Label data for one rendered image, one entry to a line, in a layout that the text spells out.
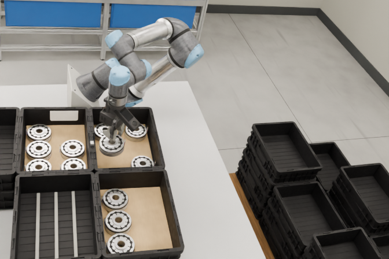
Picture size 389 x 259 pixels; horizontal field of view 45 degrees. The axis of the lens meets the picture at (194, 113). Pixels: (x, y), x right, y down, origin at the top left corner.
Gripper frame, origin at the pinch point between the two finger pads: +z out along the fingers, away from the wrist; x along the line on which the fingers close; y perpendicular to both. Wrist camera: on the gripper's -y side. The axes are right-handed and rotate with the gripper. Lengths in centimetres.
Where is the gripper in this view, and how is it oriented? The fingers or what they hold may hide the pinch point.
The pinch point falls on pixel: (117, 139)
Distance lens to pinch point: 200.6
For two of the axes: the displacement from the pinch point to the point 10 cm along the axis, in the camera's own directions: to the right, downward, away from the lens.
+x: -4.7, 5.0, -7.2
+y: -8.6, -4.4, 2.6
